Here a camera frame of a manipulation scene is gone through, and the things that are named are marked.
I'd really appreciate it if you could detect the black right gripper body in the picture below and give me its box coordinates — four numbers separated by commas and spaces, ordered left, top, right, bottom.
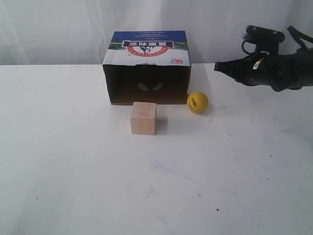
242, 54, 281, 86

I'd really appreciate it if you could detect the yellow tennis ball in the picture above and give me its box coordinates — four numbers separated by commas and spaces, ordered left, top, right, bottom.
187, 92, 209, 114

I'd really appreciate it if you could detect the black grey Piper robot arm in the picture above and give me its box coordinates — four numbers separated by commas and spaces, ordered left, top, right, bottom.
214, 48, 313, 92

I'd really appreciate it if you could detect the blue white cardboard box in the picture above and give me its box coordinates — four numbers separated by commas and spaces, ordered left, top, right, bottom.
102, 30, 191, 105

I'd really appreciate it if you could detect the light wooden cube block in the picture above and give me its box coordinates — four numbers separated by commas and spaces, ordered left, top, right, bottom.
130, 102, 157, 135

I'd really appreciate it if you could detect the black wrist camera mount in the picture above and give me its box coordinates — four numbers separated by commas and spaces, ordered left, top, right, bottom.
241, 25, 285, 55

